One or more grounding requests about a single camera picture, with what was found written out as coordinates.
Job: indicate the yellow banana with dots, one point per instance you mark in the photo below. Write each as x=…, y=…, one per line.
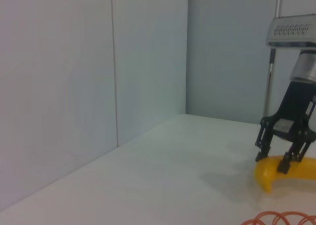
x=266, y=173

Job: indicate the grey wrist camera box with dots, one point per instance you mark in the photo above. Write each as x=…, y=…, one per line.
x=291, y=31

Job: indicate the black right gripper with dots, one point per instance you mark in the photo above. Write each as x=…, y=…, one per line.
x=293, y=106

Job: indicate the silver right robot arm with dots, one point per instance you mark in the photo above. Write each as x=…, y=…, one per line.
x=306, y=67

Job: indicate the thin grey pole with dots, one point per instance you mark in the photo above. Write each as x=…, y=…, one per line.
x=270, y=77

